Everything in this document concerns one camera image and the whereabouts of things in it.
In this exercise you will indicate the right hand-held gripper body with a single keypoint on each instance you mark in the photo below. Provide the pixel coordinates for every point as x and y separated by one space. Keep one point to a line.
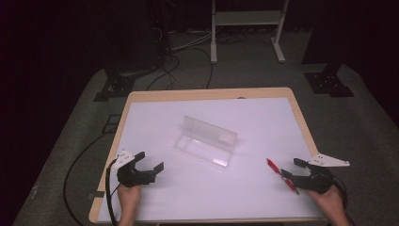
316 179

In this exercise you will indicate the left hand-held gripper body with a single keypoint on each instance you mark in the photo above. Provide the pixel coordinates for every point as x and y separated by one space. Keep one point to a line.
131 175

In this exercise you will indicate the red pen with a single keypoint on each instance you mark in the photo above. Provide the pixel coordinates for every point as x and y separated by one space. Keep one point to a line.
277 171

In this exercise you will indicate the clear plastic pencil case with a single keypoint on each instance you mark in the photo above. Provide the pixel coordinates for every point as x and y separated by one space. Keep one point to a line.
207 139

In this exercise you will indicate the person's left hand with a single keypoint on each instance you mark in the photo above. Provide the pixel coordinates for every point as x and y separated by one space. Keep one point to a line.
129 196

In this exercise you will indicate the person's right hand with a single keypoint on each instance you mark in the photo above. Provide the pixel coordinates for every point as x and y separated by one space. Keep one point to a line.
329 201

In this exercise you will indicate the white table mat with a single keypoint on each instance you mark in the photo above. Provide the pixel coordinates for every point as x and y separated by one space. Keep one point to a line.
204 188

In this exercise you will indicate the wooden table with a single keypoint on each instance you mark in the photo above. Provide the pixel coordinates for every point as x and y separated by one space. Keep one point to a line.
188 94

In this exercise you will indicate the black stand with base plate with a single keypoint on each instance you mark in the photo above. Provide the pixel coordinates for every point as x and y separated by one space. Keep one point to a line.
329 81
116 84

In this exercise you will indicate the white metal desk frame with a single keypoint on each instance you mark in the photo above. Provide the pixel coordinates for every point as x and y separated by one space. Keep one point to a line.
247 19

